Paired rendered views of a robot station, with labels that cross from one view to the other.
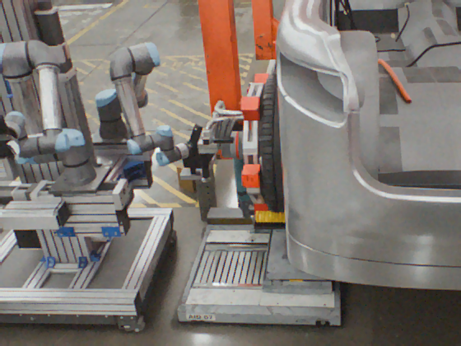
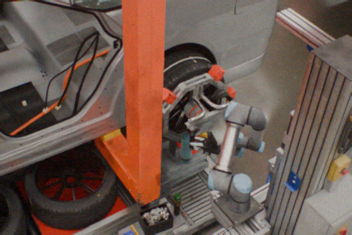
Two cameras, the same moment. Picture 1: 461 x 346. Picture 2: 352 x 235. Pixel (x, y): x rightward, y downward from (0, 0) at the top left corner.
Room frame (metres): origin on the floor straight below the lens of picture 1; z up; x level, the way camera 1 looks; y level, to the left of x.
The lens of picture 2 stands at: (4.39, 2.03, 3.46)
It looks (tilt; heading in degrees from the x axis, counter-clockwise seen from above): 44 degrees down; 228
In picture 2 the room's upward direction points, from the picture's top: 3 degrees clockwise
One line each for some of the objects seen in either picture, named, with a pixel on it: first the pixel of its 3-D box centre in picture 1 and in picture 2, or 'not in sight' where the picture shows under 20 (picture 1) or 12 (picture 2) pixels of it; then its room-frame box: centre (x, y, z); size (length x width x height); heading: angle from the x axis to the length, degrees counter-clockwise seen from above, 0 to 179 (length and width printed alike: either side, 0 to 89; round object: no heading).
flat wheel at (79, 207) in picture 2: not in sight; (72, 183); (3.32, -0.23, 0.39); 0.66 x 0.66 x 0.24
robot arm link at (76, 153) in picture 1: (70, 146); not in sight; (2.26, 0.90, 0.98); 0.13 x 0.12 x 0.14; 99
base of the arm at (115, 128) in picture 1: (112, 124); (239, 199); (2.76, 0.85, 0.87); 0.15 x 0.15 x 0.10
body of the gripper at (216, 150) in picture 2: (195, 147); (212, 147); (2.55, 0.39, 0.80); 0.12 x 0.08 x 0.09; 128
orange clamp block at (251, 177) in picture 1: (251, 175); (227, 93); (2.13, 0.10, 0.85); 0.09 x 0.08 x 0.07; 173
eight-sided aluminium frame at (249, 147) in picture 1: (258, 144); (193, 109); (2.44, 0.06, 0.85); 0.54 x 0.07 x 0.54; 173
